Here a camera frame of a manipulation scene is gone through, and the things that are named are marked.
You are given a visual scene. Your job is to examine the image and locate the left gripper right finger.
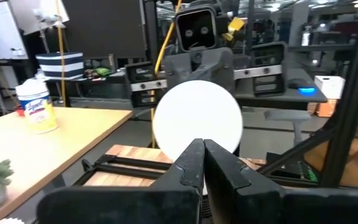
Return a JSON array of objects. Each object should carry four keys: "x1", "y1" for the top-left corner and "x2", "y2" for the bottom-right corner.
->
[{"x1": 203, "y1": 139, "x2": 358, "y2": 224}]

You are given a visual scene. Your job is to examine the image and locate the black metal table frame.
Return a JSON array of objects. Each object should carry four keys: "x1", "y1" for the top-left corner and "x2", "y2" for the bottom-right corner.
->
[{"x1": 9, "y1": 0, "x2": 358, "y2": 224}]

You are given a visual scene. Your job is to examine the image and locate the white storage box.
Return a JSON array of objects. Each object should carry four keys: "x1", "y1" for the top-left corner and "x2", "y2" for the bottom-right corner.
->
[{"x1": 314, "y1": 75, "x2": 346, "y2": 100}]

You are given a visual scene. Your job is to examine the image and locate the black computer mouse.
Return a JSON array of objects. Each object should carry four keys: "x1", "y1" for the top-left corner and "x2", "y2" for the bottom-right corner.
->
[{"x1": 287, "y1": 78, "x2": 317, "y2": 95}]

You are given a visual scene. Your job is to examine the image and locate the black office desk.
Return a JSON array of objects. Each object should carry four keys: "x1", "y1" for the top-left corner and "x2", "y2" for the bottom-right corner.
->
[{"x1": 233, "y1": 68, "x2": 329, "y2": 111}]

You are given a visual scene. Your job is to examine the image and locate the yellow vertical cord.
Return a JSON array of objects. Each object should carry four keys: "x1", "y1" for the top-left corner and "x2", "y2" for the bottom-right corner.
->
[{"x1": 55, "y1": 0, "x2": 67, "y2": 108}]

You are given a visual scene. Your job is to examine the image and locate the yellow cable tag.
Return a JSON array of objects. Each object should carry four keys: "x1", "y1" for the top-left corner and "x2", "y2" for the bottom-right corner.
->
[{"x1": 222, "y1": 17, "x2": 246, "y2": 42}]

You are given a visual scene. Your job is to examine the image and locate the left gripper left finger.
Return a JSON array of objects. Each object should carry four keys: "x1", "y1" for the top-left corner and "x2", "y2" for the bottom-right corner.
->
[{"x1": 36, "y1": 138, "x2": 205, "y2": 224}]

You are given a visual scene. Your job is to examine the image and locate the metal lamp stand black socket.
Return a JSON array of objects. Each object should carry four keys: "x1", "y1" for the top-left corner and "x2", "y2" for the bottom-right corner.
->
[{"x1": 200, "y1": 188, "x2": 213, "y2": 220}]

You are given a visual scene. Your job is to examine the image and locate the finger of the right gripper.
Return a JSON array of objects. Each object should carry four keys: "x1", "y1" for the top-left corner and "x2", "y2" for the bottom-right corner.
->
[
  {"x1": 252, "y1": 42, "x2": 288, "y2": 97},
  {"x1": 125, "y1": 61, "x2": 167, "y2": 109}
]

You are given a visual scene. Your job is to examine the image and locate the navy white striped box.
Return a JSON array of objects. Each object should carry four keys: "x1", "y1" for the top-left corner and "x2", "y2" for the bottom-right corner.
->
[{"x1": 35, "y1": 52, "x2": 85, "y2": 82}]

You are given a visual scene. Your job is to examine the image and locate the white lightbulb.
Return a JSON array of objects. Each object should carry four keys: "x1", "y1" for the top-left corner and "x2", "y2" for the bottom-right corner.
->
[{"x1": 152, "y1": 80, "x2": 244, "y2": 161}]

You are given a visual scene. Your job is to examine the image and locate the whiteboard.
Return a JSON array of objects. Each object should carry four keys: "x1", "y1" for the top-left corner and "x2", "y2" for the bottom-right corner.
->
[{"x1": 0, "y1": 1, "x2": 29, "y2": 60}]

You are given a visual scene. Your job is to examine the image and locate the yellow Lysol wipes canister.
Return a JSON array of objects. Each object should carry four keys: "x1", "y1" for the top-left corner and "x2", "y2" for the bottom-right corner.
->
[{"x1": 15, "y1": 77, "x2": 59, "y2": 135}]

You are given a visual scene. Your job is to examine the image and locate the light wood desk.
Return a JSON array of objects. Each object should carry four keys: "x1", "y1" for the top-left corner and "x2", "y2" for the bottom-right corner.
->
[{"x1": 0, "y1": 107, "x2": 134, "y2": 224}]

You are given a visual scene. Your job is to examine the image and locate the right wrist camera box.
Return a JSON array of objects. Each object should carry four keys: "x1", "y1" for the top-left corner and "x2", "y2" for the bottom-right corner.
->
[{"x1": 175, "y1": 4, "x2": 219, "y2": 52}]

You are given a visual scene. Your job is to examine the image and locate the red bowl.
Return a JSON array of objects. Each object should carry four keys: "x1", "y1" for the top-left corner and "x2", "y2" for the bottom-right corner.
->
[{"x1": 13, "y1": 105, "x2": 26, "y2": 118}]

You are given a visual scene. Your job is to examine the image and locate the grey stool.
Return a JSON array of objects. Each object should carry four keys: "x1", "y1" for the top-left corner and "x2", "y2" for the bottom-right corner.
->
[{"x1": 264, "y1": 110, "x2": 312, "y2": 146}]

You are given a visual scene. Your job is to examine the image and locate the orange box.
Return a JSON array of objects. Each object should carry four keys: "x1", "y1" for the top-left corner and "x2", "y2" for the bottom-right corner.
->
[{"x1": 315, "y1": 98, "x2": 339, "y2": 118}]

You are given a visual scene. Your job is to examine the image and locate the yellow cable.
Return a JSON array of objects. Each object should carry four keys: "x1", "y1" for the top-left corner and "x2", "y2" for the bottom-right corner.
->
[{"x1": 150, "y1": 0, "x2": 183, "y2": 149}]

